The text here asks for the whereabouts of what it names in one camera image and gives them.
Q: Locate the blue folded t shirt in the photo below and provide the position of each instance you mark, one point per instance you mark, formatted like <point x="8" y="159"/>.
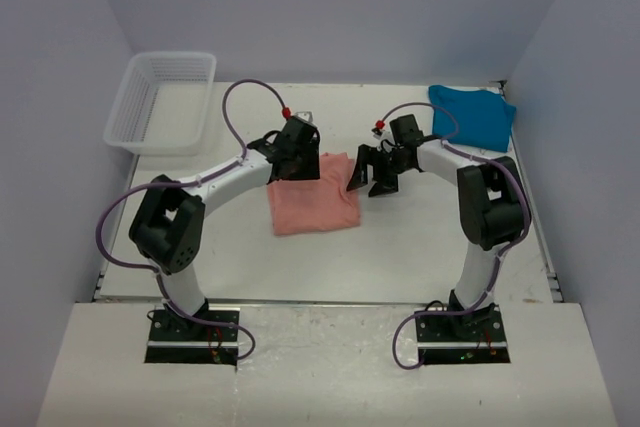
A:
<point x="484" y="118"/>

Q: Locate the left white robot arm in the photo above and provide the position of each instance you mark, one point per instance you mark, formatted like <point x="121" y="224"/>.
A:
<point x="167" y="229"/>

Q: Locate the pink t shirt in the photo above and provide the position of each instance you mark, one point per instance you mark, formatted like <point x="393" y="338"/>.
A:
<point x="321" y="205"/>

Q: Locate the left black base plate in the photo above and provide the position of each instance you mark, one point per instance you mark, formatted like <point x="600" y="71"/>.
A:
<point x="172" y="340"/>

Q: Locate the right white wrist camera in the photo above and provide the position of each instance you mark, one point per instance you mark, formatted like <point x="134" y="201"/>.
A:
<point x="379" y="131"/>

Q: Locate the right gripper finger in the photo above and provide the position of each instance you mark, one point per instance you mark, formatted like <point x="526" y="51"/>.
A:
<point x="384" y="183"/>
<point x="360" y="177"/>

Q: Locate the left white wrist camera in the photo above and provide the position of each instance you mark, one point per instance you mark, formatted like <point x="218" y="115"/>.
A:
<point x="306" y="116"/>

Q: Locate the white plastic basket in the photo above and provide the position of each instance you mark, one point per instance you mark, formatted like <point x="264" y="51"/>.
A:
<point x="162" y="104"/>

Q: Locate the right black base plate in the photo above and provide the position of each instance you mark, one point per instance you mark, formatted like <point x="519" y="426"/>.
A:
<point x="476" y="338"/>

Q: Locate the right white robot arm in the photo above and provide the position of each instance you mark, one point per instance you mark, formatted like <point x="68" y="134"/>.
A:
<point x="493" y="210"/>

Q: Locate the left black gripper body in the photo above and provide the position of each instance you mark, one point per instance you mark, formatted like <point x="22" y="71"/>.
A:
<point x="306" y="166"/>

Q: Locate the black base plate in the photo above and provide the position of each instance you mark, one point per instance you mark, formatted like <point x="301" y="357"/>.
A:
<point x="172" y="340"/>
<point x="476" y="338"/>

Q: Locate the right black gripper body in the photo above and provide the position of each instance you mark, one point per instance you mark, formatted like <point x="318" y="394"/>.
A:
<point x="390" y="163"/>

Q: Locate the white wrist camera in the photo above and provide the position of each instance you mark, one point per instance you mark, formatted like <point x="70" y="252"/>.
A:
<point x="379" y="131"/>
<point x="306" y="116"/>

